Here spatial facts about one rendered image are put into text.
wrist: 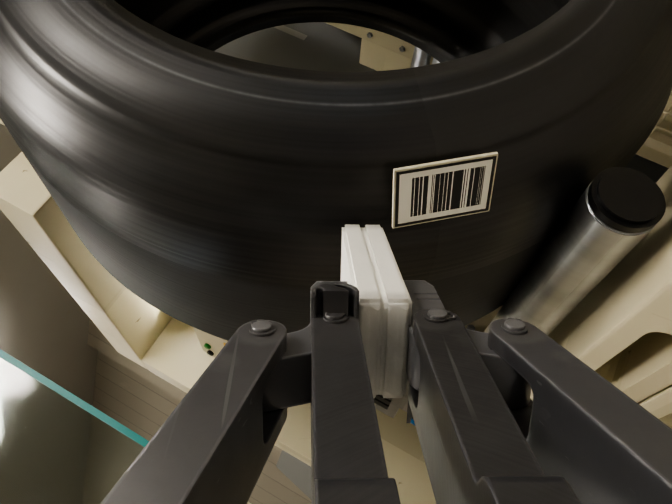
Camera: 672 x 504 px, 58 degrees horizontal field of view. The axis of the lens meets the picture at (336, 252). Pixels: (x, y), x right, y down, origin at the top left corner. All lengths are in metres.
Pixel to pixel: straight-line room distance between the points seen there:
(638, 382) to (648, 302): 0.10
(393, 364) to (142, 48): 0.28
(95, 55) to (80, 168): 0.07
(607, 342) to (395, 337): 0.31
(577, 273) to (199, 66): 0.28
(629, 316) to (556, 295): 0.06
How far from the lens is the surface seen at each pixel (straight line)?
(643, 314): 0.42
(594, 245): 0.41
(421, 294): 0.18
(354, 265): 0.18
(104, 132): 0.39
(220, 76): 0.37
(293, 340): 0.15
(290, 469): 5.33
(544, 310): 0.49
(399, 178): 0.33
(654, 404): 0.52
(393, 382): 0.17
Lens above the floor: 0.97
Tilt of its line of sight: 11 degrees up
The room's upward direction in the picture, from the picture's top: 63 degrees counter-clockwise
